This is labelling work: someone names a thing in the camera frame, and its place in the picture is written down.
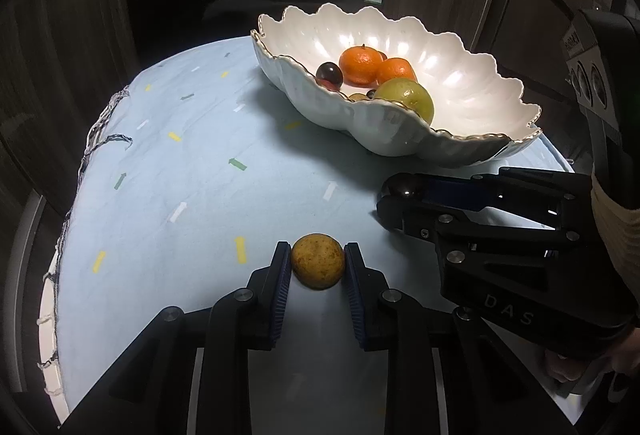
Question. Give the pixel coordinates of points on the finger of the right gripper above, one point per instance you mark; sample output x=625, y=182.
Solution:
x=442, y=226
x=422, y=194

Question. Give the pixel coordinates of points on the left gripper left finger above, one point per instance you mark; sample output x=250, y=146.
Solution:
x=252, y=316

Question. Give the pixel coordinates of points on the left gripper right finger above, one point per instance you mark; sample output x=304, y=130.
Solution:
x=382, y=317

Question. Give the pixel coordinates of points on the brown longan fruit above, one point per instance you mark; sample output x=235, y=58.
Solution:
x=318, y=261
x=359, y=97

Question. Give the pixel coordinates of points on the green round fruit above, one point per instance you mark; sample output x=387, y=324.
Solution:
x=409, y=94

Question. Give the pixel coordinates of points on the small orange mandarin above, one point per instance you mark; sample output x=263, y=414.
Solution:
x=394, y=68

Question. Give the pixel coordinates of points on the large orange mandarin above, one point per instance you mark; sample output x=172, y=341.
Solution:
x=360, y=64

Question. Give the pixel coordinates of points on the dark plum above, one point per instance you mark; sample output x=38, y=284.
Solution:
x=330, y=76

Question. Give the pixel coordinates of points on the right hand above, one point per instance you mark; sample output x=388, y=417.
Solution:
x=622, y=358

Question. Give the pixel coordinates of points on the white scalloped ceramic bowl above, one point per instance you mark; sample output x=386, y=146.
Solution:
x=479, y=115

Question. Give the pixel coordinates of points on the light blue patterned tablecloth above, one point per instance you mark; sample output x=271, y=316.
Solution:
x=201, y=168

